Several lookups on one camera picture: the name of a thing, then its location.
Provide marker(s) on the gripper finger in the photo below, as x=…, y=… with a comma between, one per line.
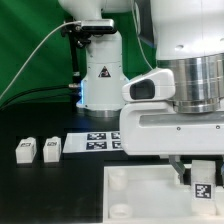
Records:
x=222, y=171

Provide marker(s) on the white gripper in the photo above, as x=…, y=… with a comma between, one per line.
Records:
x=152, y=129

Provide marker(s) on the white square table top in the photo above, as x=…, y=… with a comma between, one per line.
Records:
x=152, y=195

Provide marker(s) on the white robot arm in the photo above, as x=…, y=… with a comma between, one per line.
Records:
x=176, y=109

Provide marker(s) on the white marker sheet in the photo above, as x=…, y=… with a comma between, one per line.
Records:
x=92, y=142

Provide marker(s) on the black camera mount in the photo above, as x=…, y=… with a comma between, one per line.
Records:
x=79, y=33

